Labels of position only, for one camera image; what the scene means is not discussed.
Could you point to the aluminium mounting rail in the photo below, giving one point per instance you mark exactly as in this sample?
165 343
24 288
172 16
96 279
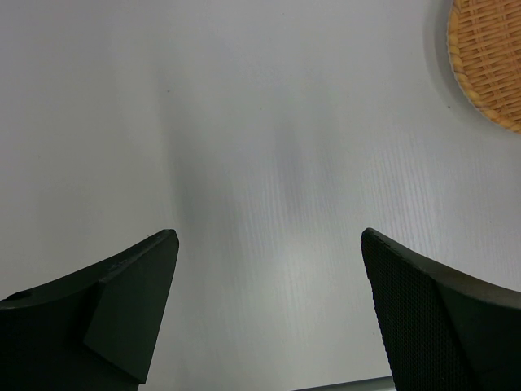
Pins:
376 384

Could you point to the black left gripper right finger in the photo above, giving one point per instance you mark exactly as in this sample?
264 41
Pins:
441 329

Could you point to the round woven bamboo basket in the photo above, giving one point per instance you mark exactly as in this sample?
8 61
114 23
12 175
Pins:
483 40

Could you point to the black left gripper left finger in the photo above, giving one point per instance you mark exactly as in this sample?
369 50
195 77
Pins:
94 329

